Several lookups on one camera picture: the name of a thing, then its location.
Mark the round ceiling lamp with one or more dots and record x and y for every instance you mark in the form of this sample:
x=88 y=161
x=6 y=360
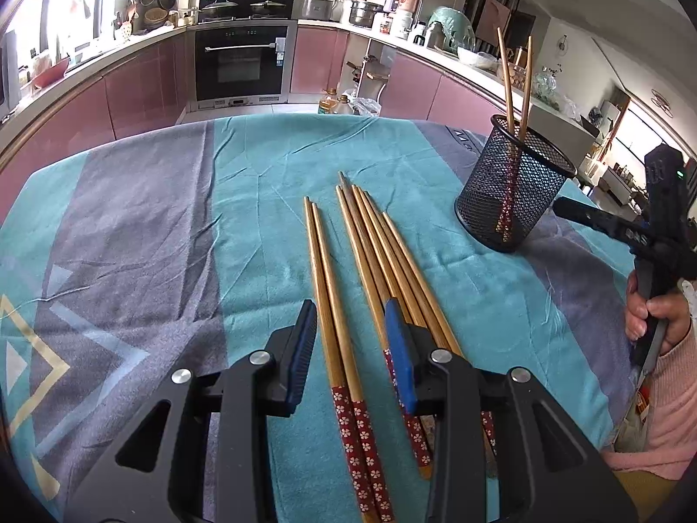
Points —
x=661 y=99

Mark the round wall clock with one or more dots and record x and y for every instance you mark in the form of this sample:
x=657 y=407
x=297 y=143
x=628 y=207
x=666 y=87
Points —
x=562 y=49

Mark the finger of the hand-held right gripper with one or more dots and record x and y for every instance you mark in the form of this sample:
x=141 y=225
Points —
x=599 y=222

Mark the clear plastic bag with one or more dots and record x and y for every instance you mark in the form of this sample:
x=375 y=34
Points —
x=366 y=106

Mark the black built-in oven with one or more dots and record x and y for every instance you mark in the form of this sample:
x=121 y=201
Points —
x=239 y=62

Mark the pink kettle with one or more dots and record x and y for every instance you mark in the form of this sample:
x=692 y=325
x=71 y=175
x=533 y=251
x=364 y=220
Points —
x=410 y=0

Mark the stainless steel stock pot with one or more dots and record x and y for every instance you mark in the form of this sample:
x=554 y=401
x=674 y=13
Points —
x=365 y=13

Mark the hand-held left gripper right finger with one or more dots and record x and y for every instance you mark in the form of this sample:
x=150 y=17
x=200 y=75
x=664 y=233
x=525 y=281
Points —
x=400 y=354

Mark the dark cooking pot with lid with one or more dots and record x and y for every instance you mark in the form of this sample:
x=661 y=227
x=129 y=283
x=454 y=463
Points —
x=268 y=7

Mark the pink kitchen cabinets under window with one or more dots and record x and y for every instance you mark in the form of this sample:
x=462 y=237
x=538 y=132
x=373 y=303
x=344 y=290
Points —
x=109 y=103

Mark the red bowl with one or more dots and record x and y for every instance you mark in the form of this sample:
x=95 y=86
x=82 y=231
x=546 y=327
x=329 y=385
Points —
x=50 y=73

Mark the person's right forearm pink sleeve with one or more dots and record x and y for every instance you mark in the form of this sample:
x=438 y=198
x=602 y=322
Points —
x=675 y=392

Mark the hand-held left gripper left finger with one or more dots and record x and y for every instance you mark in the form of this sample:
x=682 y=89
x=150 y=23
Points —
x=303 y=348

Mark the teal and grey tablecloth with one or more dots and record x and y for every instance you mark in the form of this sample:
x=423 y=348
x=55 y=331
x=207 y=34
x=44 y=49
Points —
x=163 y=229

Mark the pink kitchen cabinets peninsula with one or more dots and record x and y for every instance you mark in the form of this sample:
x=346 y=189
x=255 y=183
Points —
x=414 y=81

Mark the yellow cooking oil bottle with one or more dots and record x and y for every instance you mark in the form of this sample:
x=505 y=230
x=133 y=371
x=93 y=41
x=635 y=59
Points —
x=328 y=103

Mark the clear glass jar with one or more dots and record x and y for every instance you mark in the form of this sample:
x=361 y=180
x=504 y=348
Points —
x=544 y=83

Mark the dark wok with lid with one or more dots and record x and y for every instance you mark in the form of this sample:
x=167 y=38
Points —
x=219 y=6

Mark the person's right hand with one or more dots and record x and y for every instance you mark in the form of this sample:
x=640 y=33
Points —
x=675 y=313

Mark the black mesh utensil holder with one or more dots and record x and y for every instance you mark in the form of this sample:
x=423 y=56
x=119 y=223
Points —
x=479 y=196

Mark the dark wooden panel door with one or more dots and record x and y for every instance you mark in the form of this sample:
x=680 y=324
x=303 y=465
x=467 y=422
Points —
x=498 y=8

